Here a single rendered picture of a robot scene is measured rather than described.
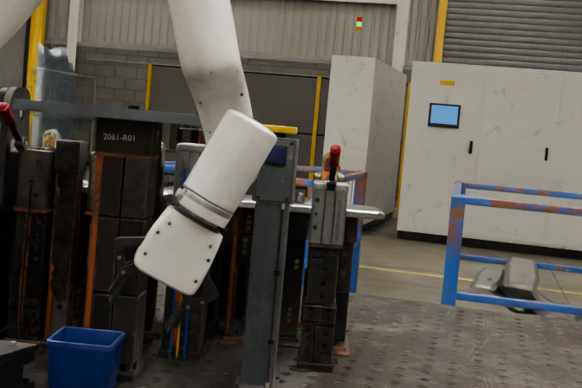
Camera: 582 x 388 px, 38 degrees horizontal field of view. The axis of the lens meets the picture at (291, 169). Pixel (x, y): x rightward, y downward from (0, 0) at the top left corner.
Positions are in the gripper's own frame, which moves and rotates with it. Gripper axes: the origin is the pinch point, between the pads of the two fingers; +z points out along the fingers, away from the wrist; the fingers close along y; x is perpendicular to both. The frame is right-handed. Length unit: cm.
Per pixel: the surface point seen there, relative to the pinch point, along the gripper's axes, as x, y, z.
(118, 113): 22.3, -16.9, -21.9
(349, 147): 796, 229, -97
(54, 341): 14.2, -7.3, 14.1
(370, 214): 42, 36, -29
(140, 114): 21.4, -13.7, -23.7
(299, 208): 45, 24, -23
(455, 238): 188, 121, -41
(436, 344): 56, 70, -12
